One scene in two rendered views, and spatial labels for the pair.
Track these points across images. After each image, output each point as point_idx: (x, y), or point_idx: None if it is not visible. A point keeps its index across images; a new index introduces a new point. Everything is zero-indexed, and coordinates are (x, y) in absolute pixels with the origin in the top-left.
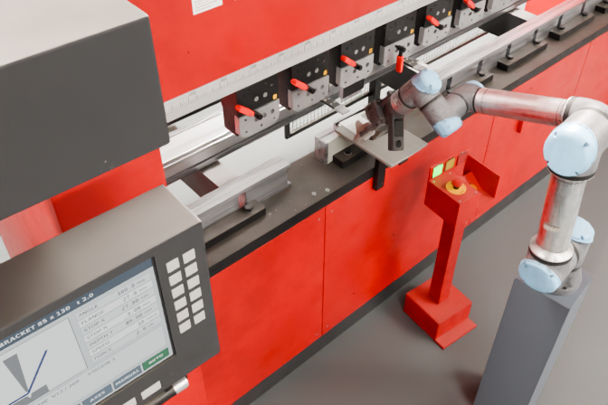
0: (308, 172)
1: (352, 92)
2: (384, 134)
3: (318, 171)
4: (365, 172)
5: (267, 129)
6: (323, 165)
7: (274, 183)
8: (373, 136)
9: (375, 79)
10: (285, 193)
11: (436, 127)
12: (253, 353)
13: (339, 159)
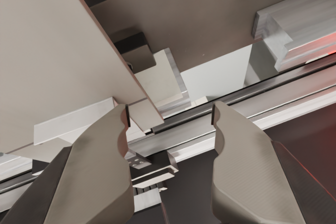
0: (207, 36)
1: (129, 221)
2: (73, 155)
3: (190, 34)
4: (91, 8)
5: (209, 110)
6: (173, 46)
7: (312, 12)
8: (125, 123)
9: (25, 174)
10: None
11: None
12: None
13: (149, 53)
